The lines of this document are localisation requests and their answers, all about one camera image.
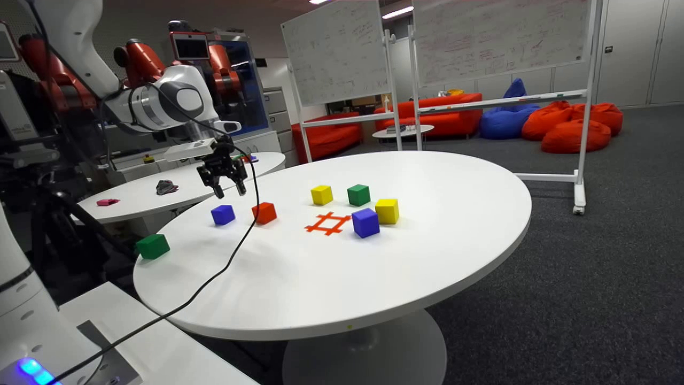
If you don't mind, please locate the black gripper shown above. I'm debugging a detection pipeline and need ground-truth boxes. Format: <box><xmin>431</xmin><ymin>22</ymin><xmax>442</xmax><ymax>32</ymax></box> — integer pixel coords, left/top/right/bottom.
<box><xmin>194</xmin><ymin>135</ymin><xmax>251</xmax><ymax>201</ymax></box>

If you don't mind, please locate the blue toy block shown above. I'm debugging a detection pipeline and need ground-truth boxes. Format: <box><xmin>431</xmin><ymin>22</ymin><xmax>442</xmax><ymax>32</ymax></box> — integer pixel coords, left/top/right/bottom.
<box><xmin>209</xmin><ymin>204</ymin><xmax>238</xmax><ymax>230</ymax></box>
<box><xmin>350</xmin><ymin>205</ymin><xmax>382</xmax><ymax>240</ymax></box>

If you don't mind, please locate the orange toy block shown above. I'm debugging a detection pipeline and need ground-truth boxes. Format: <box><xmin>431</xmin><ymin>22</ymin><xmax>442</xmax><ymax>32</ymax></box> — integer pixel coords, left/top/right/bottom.
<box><xmin>251</xmin><ymin>199</ymin><xmax>280</xmax><ymax>228</ymax></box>

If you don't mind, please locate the green toy block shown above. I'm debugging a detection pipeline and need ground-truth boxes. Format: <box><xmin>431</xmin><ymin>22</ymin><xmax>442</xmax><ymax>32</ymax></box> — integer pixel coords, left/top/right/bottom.
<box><xmin>346</xmin><ymin>182</ymin><xmax>373</xmax><ymax>207</ymax></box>
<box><xmin>134</xmin><ymin>232</ymin><xmax>173</xmax><ymax>261</ymax></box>

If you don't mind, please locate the yellow toy block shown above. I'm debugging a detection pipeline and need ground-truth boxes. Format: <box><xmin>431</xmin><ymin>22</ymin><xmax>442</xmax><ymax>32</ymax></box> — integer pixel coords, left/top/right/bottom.
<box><xmin>374</xmin><ymin>196</ymin><xmax>402</xmax><ymax>228</ymax></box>
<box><xmin>309</xmin><ymin>182</ymin><xmax>336</xmax><ymax>207</ymax></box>

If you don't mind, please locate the gray lump object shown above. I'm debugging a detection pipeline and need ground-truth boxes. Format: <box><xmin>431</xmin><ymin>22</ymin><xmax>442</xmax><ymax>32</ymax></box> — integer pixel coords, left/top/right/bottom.
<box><xmin>154</xmin><ymin>179</ymin><xmax>182</xmax><ymax>199</ymax></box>

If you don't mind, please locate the white round side table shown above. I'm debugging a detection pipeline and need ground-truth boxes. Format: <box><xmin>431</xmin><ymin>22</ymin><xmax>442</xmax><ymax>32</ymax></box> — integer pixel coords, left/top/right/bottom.
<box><xmin>77</xmin><ymin>151</ymin><xmax>289</xmax><ymax>228</ymax></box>

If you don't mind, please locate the orange tape grid mark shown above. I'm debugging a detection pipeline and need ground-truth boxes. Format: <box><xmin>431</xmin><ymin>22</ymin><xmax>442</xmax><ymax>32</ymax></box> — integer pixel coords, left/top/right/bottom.
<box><xmin>303</xmin><ymin>211</ymin><xmax>353</xmax><ymax>238</ymax></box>

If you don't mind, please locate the red beanbag sofa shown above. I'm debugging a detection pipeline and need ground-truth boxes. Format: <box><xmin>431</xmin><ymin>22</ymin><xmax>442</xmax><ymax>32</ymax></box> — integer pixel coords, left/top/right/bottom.
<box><xmin>291</xmin><ymin>115</ymin><xmax>366</xmax><ymax>164</ymax></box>
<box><xmin>393</xmin><ymin>90</ymin><xmax>488</xmax><ymax>142</ymax></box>

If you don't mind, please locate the small whiteboard on stand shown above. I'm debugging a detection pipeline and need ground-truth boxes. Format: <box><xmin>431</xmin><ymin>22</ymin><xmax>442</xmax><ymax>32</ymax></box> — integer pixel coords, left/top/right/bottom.
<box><xmin>278</xmin><ymin>0</ymin><xmax>406</xmax><ymax>165</ymax></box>

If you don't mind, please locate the small white round table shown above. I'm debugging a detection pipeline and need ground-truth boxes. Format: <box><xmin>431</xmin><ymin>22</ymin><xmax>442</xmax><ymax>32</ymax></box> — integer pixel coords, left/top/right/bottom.
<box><xmin>370</xmin><ymin>123</ymin><xmax>437</xmax><ymax>142</ymax></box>

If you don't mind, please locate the white base unit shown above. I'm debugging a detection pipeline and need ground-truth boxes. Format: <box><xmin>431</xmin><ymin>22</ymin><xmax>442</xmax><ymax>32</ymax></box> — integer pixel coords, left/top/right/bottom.
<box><xmin>0</xmin><ymin>205</ymin><xmax>261</xmax><ymax>385</ymax></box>

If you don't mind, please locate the ceiling light strip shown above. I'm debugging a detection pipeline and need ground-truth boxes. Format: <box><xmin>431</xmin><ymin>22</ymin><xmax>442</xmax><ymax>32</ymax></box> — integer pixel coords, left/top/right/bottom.
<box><xmin>380</xmin><ymin>4</ymin><xmax>418</xmax><ymax>22</ymax></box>

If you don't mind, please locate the blue beanbag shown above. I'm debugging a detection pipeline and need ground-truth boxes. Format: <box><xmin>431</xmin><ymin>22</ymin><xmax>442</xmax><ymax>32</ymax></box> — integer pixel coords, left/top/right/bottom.
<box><xmin>476</xmin><ymin>78</ymin><xmax>542</xmax><ymax>142</ymax></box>

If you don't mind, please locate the large whiteboard on stand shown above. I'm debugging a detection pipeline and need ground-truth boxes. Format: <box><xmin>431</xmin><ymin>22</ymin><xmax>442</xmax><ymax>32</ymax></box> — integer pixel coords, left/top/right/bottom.
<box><xmin>409</xmin><ymin>0</ymin><xmax>611</xmax><ymax>216</ymax></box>

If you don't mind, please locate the orange beanbag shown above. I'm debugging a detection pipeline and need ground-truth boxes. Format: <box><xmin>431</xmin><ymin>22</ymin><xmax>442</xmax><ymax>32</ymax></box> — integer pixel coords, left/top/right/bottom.
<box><xmin>591</xmin><ymin>102</ymin><xmax>626</xmax><ymax>140</ymax></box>
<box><xmin>521</xmin><ymin>98</ymin><xmax>574</xmax><ymax>144</ymax></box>
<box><xmin>540</xmin><ymin>115</ymin><xmax>616</xmax><ymax>157</ymax></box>

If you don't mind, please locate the white table pedestal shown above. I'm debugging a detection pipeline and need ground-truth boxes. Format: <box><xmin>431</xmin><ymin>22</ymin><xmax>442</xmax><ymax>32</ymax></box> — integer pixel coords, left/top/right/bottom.
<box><xmin>280</xmin><ymin>306</ymin><xmax>451</xmax><ymax>385</ymax></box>

